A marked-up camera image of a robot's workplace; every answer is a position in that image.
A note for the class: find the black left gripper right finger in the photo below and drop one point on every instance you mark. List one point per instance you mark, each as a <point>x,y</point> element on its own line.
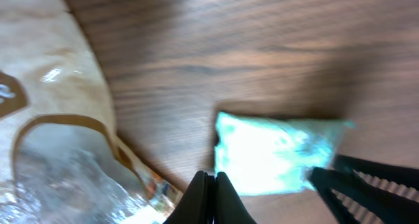
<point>229,208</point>

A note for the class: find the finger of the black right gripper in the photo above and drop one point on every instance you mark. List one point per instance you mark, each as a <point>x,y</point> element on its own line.
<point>398,174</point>
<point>389,207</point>

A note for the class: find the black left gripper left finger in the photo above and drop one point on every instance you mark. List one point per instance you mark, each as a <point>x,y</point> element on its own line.
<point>197,203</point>

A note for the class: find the teal wet wipes packet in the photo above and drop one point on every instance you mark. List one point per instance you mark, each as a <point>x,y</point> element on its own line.
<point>263,156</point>

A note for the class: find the brown snack pouch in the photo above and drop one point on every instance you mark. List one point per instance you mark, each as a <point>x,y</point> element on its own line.
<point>61,159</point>

